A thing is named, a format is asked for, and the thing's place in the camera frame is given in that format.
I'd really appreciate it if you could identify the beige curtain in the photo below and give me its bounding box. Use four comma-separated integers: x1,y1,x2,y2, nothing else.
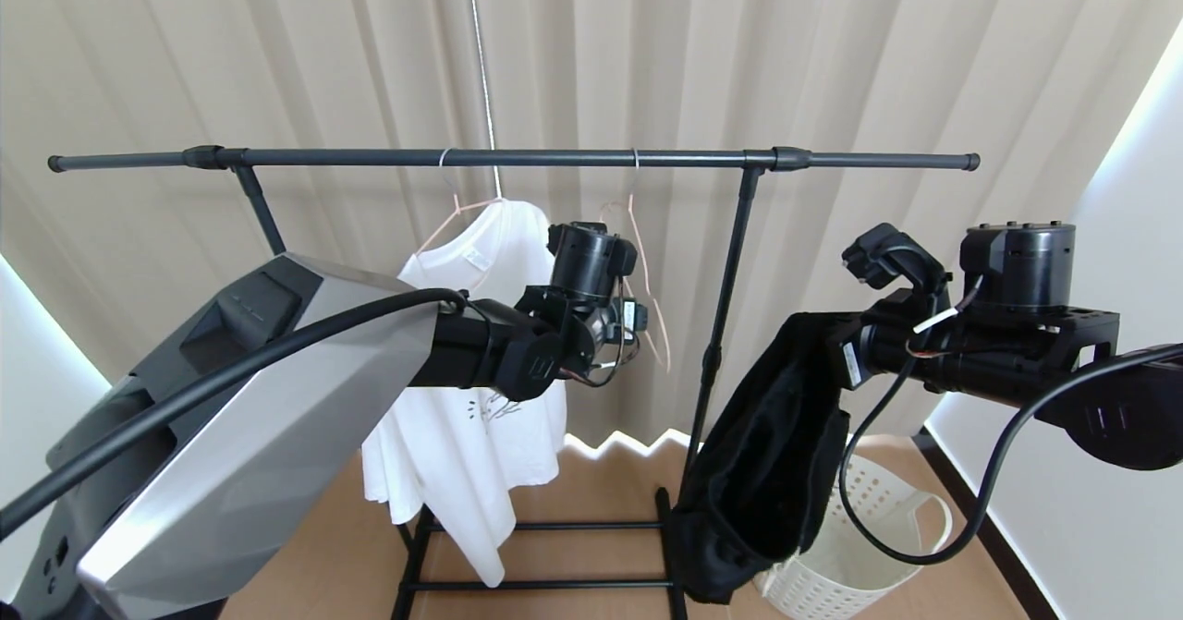
0,0,1183,450

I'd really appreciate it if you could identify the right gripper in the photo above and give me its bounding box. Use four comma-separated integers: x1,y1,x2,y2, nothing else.
836,310,1078,410

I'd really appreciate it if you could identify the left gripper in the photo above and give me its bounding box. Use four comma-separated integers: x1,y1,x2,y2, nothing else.
578,298,650,367

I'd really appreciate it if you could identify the black clothes rack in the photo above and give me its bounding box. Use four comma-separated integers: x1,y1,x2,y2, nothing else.
48,146,981,620

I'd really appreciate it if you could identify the black garment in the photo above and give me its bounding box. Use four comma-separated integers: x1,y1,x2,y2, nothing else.
665,313,853,605

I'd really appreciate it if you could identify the white printed t-shirt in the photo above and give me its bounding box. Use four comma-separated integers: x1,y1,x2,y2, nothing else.
360,200,569,589

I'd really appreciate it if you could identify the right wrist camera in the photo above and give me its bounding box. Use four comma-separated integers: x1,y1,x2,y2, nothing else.
841,223,953,311

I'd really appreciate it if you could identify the black cable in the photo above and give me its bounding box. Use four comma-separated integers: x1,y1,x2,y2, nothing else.
0,287,468,540
836,343,1183,567

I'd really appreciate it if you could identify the pink clothes hanger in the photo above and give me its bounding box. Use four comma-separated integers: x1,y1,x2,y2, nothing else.
414,151,507,261
599,151,673,374

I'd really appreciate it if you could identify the white laundry basket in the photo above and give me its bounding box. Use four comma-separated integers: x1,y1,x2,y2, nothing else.
753,454,953,620

